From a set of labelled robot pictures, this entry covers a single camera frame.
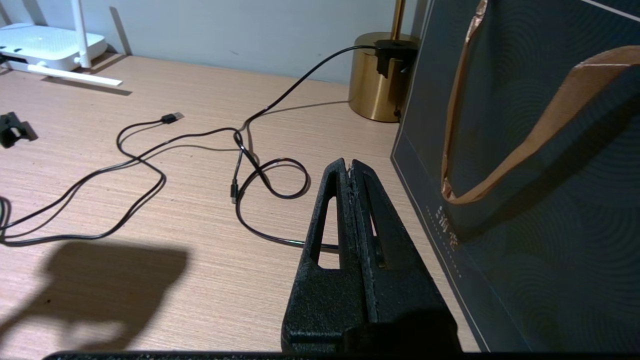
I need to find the small black clip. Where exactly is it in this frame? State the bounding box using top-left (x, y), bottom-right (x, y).
top-left (0, 112), bottom-right (39, 149)

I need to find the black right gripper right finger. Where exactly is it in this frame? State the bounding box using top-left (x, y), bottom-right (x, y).
top-left (350, 159), bottom-right (462, 353)

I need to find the black USB cable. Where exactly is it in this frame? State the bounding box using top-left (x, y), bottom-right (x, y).
top-left (0, 112), bottom-right (247, 247)

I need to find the white router with antennas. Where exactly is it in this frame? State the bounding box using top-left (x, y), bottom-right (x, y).
top-left (0, 0), bottom-right (123, 87)

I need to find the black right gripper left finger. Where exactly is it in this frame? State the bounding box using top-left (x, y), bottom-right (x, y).
top-left (281, 158), bottom-right (371, 353)

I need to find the brass desk lamp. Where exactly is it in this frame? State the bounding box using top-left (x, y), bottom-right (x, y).
top-left (348, 0), bottom-right (421, 123)

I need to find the dark gift bag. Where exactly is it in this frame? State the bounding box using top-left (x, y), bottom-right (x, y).
top-left (391, 0), bottom-right (640, 353)

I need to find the black lamp power cord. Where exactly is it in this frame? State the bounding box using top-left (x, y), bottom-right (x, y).
top-left (232, 39), bottom-right (420, 251)

